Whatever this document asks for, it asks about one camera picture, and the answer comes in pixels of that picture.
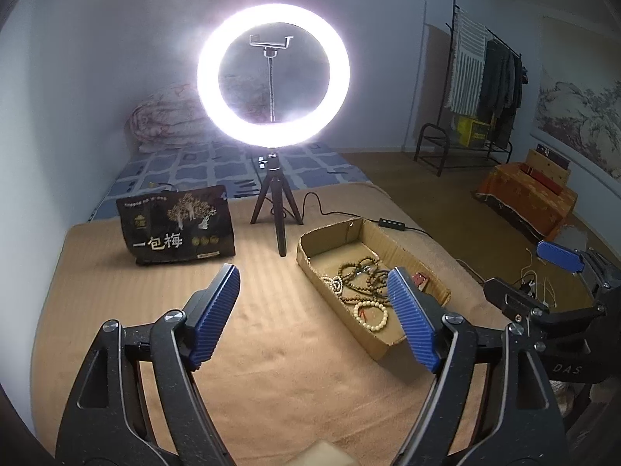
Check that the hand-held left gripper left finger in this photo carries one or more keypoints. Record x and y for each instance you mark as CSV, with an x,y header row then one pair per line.
x,y
218,315

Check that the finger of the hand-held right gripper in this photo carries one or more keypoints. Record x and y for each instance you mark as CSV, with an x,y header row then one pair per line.
x,y
563,254
512,296

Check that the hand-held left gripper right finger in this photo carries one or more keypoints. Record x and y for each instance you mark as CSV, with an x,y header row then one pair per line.
x,y
412,320

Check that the cardboard box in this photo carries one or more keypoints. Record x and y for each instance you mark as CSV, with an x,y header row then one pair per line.
x,y
330,240

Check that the black printed snack bag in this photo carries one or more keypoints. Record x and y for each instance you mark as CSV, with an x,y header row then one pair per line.
x,y
174,242

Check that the wooden box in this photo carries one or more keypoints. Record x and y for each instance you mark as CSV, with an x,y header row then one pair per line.
x,y
548,165

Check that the black tripod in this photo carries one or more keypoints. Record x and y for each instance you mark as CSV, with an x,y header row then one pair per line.
x,y
277,189

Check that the yellow box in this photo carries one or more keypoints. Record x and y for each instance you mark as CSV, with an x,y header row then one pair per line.
x,y
473,131

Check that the blue patterned bed sheet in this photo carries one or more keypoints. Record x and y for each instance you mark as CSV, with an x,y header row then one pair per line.
x,y
194,165

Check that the beige block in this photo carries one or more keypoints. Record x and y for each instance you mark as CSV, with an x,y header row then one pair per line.
x,y
325,456

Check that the dark hanging clothes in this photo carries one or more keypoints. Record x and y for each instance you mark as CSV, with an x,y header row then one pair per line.
x,y
499,82

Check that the black metal shoe rack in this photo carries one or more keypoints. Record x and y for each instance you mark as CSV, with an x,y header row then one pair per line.
x,y
427,128

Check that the folded floral quilt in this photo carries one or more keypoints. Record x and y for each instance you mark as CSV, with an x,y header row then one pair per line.
x,y
160,121

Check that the striped towel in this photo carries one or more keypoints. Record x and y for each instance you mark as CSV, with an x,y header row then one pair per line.
x,y
468,68

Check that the black clothes rack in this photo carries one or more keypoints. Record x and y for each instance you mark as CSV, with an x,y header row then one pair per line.
x,y
455,9

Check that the phone holder clamp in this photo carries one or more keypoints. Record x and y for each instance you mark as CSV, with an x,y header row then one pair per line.
x,y
271,43

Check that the landscape wall painting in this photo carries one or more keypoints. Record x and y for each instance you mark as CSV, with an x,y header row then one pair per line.
x,y
582,107

